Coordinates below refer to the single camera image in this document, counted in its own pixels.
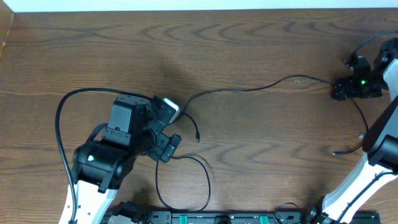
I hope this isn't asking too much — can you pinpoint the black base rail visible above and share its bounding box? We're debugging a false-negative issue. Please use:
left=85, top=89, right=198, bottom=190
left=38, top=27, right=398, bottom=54
left=102, top=201, right=382, bottom=224

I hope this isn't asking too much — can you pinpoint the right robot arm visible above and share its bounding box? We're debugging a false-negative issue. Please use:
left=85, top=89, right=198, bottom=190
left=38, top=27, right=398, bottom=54
left=306, top=38, right=397, bottom=224

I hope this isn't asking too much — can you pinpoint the left camera cable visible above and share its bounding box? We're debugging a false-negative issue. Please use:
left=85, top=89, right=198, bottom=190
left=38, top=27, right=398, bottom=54
left=54, top=87, right=153, bottom=224

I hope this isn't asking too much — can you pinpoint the cardboard panel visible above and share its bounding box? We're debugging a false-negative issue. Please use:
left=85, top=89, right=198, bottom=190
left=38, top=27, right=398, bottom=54
left=0, top=0, right=14, bottom=55

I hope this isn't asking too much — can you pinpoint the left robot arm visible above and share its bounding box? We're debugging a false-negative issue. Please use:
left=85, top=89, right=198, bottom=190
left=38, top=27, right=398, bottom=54
left=60, top=94, right=181, bottom=223

